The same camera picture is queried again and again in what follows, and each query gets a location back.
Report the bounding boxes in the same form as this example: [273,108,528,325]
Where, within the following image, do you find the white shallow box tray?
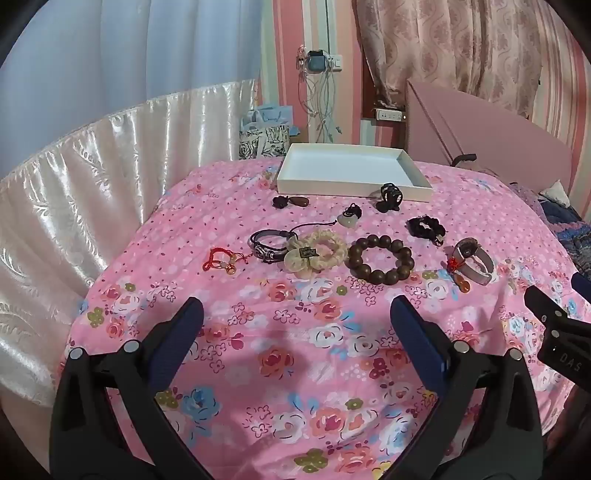
[276,143,434,204]

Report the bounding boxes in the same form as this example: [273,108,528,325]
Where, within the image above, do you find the pink patterned curtain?
[355,0,560,118]

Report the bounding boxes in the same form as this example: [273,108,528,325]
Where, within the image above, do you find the dark leather strap bracelet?
[250,222,336,264]

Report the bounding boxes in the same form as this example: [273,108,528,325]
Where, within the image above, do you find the black and white floral bag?
[238,124,291,161]

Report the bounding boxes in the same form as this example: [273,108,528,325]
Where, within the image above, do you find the black bead bracelet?
[407,215,447,246]

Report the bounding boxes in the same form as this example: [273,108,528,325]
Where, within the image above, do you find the light blue gift bag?
[240,104,293,136]

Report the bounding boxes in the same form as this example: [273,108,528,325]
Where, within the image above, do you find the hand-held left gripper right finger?
[390,295,546,480]

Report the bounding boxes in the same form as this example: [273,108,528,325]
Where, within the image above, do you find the black knotted cord bracelet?
[375,183,404,213]

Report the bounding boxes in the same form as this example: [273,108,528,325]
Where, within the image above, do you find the brown pendant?
[272,194,311,211]

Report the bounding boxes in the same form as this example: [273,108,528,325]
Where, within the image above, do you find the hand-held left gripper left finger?
[48,296,218,480]

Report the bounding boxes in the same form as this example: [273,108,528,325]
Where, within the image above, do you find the brown wooden bead bracelet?
[346,234,415,282]

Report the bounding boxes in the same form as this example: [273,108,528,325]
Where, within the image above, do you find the cream fluffy scrunchie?
[283,230,350,280]

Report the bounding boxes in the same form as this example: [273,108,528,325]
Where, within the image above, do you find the white satin cloth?
[0,78,260,409]

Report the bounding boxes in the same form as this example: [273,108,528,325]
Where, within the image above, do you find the red string bracelet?
[202,247,253,276]

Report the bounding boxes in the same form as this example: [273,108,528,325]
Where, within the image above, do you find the light blue curtain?
[0,0,265,178]

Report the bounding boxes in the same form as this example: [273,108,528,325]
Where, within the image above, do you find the white pillow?
[542,179,574,206]

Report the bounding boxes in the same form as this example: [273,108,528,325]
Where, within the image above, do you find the pink floral bedsheet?
[65,156,591,480]

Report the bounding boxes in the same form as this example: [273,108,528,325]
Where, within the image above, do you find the jade pendant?
[337,202,363,230]

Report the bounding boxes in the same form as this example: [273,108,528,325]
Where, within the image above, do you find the purple patterned blanket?
[508,181,591,278]

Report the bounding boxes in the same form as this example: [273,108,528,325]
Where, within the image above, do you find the bundle of charging cables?
[297,69,343,145]

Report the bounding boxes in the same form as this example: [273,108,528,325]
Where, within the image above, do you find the red knot cord charm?
[445,258,472,293]

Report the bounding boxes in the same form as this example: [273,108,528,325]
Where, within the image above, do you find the pink headboard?
[405,79,576,195]

